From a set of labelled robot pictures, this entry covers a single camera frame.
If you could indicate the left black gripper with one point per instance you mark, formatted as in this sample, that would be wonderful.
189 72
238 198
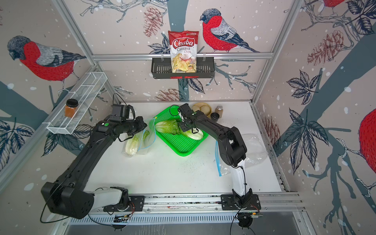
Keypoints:
142 125

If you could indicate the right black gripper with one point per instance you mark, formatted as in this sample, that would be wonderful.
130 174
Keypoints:
182 128

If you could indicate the chinese cabbage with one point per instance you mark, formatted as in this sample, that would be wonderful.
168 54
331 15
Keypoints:
137 144
194 134
168 127

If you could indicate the clear zipper bag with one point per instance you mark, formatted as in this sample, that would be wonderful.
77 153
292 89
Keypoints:
151 128
256 154

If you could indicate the chinese cabbage front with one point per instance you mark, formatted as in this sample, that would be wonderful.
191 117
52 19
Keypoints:
137 144

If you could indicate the green plastic basket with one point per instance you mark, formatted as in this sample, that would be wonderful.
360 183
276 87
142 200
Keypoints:
180 144

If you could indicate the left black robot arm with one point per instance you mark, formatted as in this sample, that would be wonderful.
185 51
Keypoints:
66 196

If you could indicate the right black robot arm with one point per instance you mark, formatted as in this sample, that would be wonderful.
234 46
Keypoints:
231 146

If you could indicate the red Chuba chips bag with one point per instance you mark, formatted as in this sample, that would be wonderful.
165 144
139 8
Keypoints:
183 51

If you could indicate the yellow bamboo steamer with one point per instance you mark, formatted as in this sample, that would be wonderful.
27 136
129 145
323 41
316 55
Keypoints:
203 107

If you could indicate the black lid spice shaker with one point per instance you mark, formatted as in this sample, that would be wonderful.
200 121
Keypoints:
214 116

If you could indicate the brown spice shaker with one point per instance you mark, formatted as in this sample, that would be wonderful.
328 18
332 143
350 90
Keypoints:
219 110

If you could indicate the orange spice jar black lid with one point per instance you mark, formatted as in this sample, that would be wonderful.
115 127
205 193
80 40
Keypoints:
71 107

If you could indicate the white wire shelf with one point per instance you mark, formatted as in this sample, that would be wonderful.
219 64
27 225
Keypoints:
85 95

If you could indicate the black hanging wire basket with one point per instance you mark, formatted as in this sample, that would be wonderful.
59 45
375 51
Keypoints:
161 69

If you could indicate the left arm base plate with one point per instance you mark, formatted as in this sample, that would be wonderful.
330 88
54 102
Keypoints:
138 203

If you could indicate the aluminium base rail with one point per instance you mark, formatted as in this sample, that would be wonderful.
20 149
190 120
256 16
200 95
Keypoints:
191 208

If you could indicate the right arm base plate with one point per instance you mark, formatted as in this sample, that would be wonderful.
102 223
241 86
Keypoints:
230 202

